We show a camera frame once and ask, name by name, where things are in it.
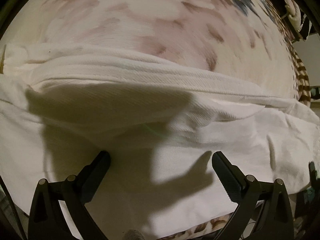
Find white pants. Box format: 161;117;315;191
1;43;319;239

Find floral bed blanket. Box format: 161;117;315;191
1;0;311;105

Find white jacket on chair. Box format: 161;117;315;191
284;0;301;32

